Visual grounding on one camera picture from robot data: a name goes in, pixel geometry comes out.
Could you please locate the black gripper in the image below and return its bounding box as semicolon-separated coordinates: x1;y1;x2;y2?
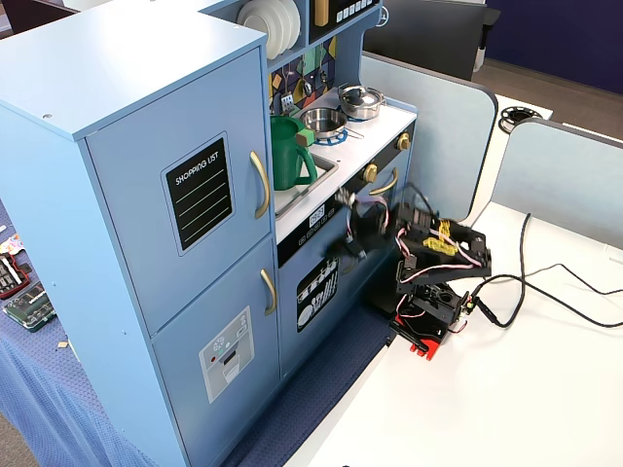
324;187;392;265

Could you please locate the blue door with shopping list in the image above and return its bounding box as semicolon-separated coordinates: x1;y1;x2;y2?
85;46;276;338

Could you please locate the blue oven door with window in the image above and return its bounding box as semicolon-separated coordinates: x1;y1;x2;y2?
359;148;414;254

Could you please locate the blue door with dishwasher print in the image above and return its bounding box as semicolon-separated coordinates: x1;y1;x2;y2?
276;237;385;380

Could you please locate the open steel pan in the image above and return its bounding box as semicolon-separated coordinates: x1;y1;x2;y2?
299;105;364;140

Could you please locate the blue door with dispenser print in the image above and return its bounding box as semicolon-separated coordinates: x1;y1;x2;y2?
149;234;283;467

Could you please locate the black microwave door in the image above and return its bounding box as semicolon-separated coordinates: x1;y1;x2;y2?
309;0;384;44

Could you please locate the dark brown cabinet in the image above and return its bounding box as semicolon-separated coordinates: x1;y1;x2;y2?
0;0;82;41

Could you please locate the grey sink basin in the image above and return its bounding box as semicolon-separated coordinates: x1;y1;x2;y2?
275;150;340;220

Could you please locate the green plastic pitcher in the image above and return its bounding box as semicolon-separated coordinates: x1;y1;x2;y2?
270;115;320;192

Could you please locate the red table clamp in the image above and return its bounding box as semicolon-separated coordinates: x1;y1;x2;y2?
388;313;449;364

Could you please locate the light grey desk partition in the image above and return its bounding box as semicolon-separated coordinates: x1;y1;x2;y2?
357;51;500;228
486;118;623;250

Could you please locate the steel pot with lid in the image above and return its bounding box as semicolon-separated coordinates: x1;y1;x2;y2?
338;85;388;121

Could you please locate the black filament spool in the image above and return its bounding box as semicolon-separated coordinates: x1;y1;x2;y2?
498;104;539;133

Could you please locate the black monitor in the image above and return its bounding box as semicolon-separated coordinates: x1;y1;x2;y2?
362;0;501;83

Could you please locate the white toy plate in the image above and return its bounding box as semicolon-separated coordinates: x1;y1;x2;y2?
237;0;282;58
272;0;294;54
286;0;302;48

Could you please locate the blue wooden toy kitchen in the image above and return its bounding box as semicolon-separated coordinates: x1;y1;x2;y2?
0;0;420;467

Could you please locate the green socket set case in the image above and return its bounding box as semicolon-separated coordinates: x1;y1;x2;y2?
3;284;57;335

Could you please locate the blue mesh cloth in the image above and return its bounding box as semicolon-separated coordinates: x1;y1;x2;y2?
0;198;396;467

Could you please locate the colourful patterned item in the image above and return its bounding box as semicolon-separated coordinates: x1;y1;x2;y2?
0;233;25;257

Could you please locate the red black bit set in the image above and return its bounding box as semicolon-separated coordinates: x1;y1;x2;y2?
0;250;33;301

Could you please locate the blue burner ring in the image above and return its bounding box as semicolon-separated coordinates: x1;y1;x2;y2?
313;128;351;148

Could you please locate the black cable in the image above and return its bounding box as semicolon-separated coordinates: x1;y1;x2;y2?
474;211;532;330
518;263;623;296
466;272;623;329

